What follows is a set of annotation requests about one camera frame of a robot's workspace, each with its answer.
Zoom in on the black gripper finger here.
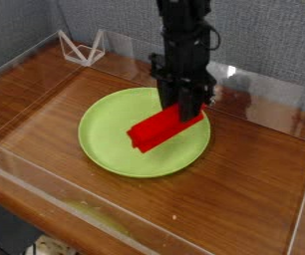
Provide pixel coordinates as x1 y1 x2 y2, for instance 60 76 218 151
177 88 203 123
157 81 177 109

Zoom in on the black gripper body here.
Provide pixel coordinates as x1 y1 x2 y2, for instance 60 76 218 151
149 39 216 104

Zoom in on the red ridged block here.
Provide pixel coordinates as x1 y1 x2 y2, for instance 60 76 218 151
127 105 203 153

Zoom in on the green round plate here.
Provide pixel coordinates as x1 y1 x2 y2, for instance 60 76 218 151
79 88 211 178

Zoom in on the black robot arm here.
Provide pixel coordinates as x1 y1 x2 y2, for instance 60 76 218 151
149 0 220 123

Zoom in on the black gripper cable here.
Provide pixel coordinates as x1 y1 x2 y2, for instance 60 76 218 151
199 19 222 52

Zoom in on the clear acrylic corner bracket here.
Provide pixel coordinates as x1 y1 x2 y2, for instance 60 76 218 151
58 30 105 67

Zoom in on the clear acrylic enclosure wall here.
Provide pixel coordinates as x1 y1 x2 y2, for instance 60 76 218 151
0 32 305 255

